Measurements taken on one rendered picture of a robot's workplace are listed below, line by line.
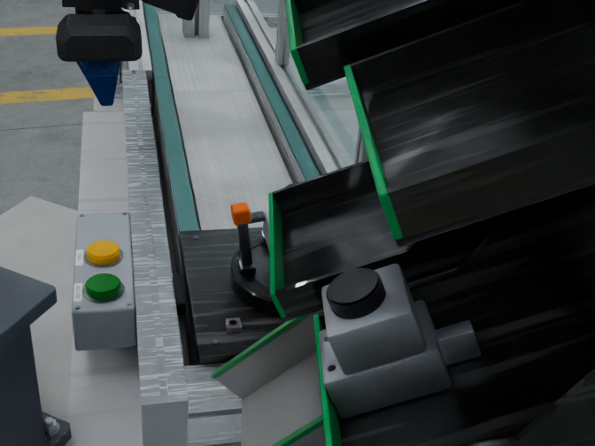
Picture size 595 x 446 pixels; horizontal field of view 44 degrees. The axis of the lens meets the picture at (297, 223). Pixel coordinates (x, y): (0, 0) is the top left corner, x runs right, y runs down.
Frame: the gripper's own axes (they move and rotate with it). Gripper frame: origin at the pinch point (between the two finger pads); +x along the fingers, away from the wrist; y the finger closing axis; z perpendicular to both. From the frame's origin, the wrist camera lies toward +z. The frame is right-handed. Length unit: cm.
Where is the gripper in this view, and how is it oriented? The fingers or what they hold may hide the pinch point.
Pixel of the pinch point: (104, 67)
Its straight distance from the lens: 68.3
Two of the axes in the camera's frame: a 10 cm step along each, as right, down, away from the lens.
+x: -0.7, 8.4, 5.4
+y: -2.1, -5.4, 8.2
